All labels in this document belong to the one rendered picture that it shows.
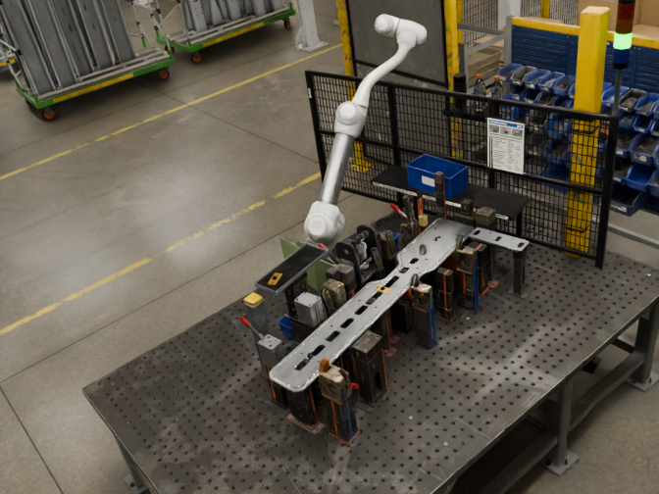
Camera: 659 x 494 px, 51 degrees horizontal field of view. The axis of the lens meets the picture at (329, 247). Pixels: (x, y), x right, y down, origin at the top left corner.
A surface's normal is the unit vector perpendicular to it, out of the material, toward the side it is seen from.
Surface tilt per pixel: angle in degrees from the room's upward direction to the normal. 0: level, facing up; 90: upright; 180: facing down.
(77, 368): 0
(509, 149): 90
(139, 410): 0
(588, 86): 88
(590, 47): 90
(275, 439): 0
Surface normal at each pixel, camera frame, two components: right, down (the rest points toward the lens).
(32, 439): -0.13, -0.82
